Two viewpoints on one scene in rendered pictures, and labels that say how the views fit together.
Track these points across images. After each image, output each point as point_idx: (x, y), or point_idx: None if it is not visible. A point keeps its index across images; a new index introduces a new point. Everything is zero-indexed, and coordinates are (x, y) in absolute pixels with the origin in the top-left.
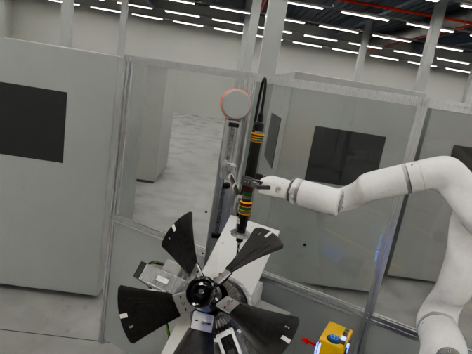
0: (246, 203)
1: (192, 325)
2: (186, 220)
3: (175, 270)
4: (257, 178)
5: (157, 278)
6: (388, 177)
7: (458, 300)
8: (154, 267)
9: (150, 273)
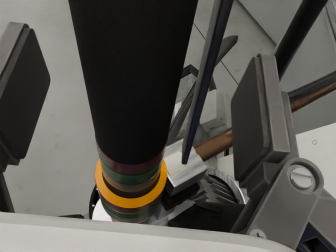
0: (97, 183)
1: (87, 217)
2: (220, 50)
3: (206, 115)
4: (244, 120)
5: (177, 105)
6: None
7: None
8: (188, 87)
9: (180, 90)
